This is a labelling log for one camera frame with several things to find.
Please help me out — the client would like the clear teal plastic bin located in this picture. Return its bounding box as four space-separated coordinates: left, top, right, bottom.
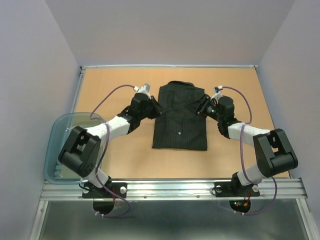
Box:
43 112 102 185

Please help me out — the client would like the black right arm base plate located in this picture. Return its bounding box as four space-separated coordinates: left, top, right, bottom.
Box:
211 181 260 198

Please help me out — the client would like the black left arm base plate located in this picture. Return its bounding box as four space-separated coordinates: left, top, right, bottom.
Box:
79 181 128 200

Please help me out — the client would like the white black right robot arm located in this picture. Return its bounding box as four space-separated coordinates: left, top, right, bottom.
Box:
188 94 298 197

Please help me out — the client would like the black pinstriped long sleeve shirt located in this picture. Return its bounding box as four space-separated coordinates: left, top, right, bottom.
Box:
152 80 208 151

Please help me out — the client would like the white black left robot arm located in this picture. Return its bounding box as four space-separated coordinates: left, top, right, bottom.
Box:
58 93 162 197

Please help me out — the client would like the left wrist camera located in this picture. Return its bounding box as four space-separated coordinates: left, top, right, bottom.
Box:
133 83 151 98

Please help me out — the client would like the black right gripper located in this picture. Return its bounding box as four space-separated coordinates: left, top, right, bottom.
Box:
183 93 223 123

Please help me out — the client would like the aluminium front mounting rail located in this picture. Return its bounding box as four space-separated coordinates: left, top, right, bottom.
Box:
40 178 308 202

